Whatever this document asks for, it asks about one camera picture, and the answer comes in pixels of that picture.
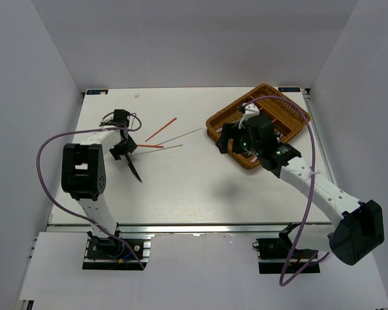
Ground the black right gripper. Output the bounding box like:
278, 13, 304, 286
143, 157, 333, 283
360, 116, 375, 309
215, 123, 261, 157

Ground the patterned handle steel knife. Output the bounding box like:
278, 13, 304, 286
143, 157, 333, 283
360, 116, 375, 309
125, 153, 142, 183

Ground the silver metal chopstick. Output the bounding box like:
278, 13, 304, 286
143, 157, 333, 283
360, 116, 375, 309
156, 127, 202, 145
133, 144, 184, 156

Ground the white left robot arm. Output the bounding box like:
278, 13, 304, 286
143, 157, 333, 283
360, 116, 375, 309
61, 109, 141, 258

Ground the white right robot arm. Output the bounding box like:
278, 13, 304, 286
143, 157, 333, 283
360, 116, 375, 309
216, 114, 384, 265

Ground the left blue corner label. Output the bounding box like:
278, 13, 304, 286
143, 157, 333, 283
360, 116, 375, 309
85, 89, 108, 96

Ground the blue corner label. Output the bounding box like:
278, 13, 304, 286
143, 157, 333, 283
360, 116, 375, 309
277, 87, 301, 93
85, 89, 108, 96

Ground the lower orange chopstick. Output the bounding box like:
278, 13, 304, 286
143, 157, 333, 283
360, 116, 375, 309
136, 144, 164, 149

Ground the orange chopstick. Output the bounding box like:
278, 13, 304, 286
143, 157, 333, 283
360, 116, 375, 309
145, 117, 177, 142
136, 144, 164, 149

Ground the brown wicker cutlery tray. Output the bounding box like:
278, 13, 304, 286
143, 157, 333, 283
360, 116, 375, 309
206, 84, 310, 176

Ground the upper orange chopstick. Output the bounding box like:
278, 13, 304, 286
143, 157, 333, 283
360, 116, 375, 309
145, 117, 177, 142

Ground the right blue corner label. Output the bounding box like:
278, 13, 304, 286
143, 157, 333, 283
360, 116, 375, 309
277, 87, 301, 93

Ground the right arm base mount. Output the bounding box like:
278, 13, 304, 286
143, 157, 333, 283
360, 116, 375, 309
252, 223, 315, 274

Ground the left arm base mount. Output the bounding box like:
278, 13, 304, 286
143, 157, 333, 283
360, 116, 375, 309
82, 231, 151, 271

